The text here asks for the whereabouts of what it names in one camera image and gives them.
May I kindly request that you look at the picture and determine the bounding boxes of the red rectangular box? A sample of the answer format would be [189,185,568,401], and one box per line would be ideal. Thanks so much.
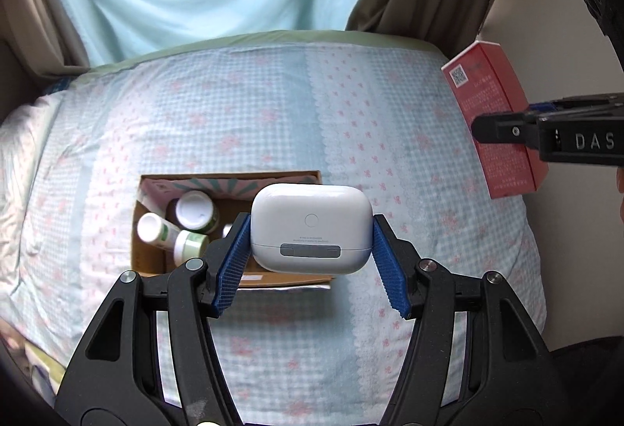
[441,40,548,199]

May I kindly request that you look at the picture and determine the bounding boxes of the green jar white lid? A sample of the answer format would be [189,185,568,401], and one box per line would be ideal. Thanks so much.
[174,231,209,266]

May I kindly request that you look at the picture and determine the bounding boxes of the white pill bottle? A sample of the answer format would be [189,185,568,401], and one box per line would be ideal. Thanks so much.
[136,213,181,250]

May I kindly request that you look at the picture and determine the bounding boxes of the white earbuds case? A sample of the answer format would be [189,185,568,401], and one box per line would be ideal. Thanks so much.
[251,183,373,275]

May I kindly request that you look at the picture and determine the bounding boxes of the checkered floral bed cover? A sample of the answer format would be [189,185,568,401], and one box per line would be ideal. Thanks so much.
[1,32,547,425]

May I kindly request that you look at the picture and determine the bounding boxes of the white lidded round jar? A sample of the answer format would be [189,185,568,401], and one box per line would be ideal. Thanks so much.
[174,190,219,234]

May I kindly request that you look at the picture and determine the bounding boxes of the open cardboard box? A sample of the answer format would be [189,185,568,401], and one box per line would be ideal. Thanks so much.
[131,170,321,276]

